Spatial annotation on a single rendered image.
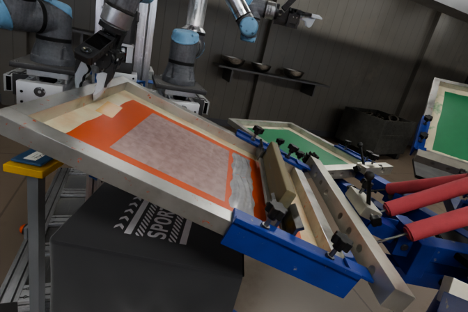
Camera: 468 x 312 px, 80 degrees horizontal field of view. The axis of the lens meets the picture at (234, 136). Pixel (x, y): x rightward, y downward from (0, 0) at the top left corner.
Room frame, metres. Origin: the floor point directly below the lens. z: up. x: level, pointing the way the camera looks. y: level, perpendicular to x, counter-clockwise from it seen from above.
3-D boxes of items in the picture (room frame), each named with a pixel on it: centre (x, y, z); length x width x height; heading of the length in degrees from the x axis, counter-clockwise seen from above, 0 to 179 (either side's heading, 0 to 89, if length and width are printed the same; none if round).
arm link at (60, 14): (1.08, 0.76, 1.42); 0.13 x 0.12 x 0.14; 157
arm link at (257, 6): (1.41, 0.04, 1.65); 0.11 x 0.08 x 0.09; 89
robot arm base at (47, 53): (1.09, 0.76, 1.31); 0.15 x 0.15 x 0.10
